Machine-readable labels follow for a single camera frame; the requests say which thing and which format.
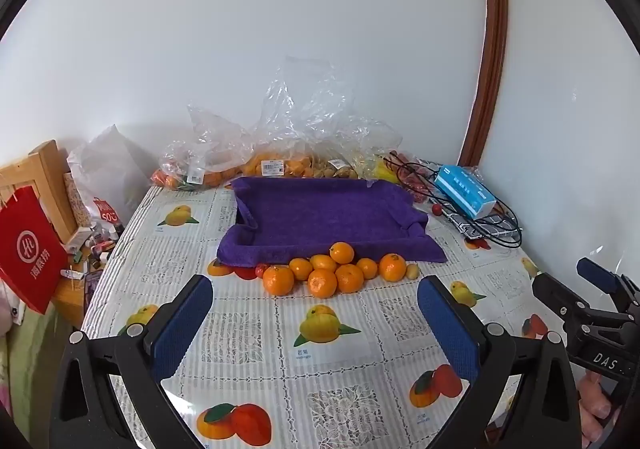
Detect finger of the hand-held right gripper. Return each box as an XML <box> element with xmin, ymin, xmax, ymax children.
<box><xmin>532</xmin><ymin>274</ymin><xmax>591</xmax><ymax>317</ymax></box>
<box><xmin>576</xmin><ymin>257</ymin><xmax>640</xmax><ymax>315</ymax></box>

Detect person's right hand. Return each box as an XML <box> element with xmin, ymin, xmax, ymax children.
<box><xmin>577</xmin><ymin>371</ymin><xmax>623</xmax><ymax>449</ymax></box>

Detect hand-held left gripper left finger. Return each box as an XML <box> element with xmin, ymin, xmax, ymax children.
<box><xmin>47</xmin><ymin>274</ymin><xmax>215</xmax><ymax>449</ymax></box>

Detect brown wooden door frame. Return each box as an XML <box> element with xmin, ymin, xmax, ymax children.
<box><xmin>459</xmin><ymin>0</ymin><xmax>508</xmax><ymax>168</ymax></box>

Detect blue tissue box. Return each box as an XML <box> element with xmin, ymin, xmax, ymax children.
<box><xmin>432</xmin><ymin>165</ymin><xmax>497</xmax><ymax>220</ymax></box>

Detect red paper bag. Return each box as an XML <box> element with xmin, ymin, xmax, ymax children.
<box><xmin>0</xmin><ymin>186</ymin><xmax>68</xmax><ymax>315</ymax></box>

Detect patterned cardboard box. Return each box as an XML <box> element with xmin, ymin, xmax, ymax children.
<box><xmin>62</xmin><ymin>172</ymin><xmax>93</xmax><ymax>235</ymax></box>

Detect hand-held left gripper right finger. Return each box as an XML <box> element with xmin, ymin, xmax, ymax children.
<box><xmin>416</xmin><ymin>275</ymin><xmax>583</xmax><ymax>449</ymax></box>

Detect cluster of small cosmetic bottles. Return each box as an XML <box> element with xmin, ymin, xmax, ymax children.
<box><xmin>60</xmin><ymin>221</ymin><xmax>126</xmax><ymax>280</ymax></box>

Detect wooden side table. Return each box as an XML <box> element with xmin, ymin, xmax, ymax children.
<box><xmin>52</xmin><ymin>249</ymin><xmax>106</xmax><ymax>330</ymax></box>

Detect bananas in yellow bag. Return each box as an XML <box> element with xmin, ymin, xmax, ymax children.
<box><xmin>367</xmin><ymin>154</ymin><xmax>401</xmax><ymax>184</ymax></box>

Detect black cable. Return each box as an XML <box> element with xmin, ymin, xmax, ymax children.
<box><xmin>385</xmin><ymin>154</ymin><xmax>523</xmax><ymax>247</ymax></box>

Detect clear bag of longans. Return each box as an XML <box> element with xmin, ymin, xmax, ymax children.
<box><xmin>312</xmin><ymin>74</ymin><xmax>401</xmax><ymax>180</ymax></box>

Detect wooden chair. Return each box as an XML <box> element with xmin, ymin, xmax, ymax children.
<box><xmin>0</xmin><ymin>140</ymin><xmax>81</xmax><ymax>280</ymax></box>

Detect bag of red fruits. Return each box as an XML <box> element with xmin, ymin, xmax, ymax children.
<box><xmin>390</xmin><ymin>151</ymin><xmax>441</xmax><ymax>204</ymax></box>

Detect grey patterned cloth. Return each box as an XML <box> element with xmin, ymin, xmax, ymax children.
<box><xmin>442</xmin><ymin>201</ymin><xmax>521</xmax><ymax>237</ymax></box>

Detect purple towel lined tray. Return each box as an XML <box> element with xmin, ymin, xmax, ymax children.
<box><xmin>216</xmin><ymin>176</ymin><xmax>447</xmax><ymax>266</ymax></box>

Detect clear bag of tangerines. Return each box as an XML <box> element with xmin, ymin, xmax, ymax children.
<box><xmin>151</xmin><ymin>104</ymin><xmax>251</xmax><ymax>190</ymax></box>

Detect pile of mandarin oranges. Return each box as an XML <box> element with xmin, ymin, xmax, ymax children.
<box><xmin>262</xmin><ymin>241</ymin><xmax>407</xmax><ymax>300</ymax></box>

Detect clear bag of kumquats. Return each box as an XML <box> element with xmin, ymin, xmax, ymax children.
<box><xmin>245</xmin><ymin>56</ymin><xmax>326</xmax><ymax>178</ymax></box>

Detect white plastic bag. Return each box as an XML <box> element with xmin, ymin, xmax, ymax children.
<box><xmin>67</xmin><ymin>125</ymin><xmax>151</xmax><ymax>230</ymax></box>

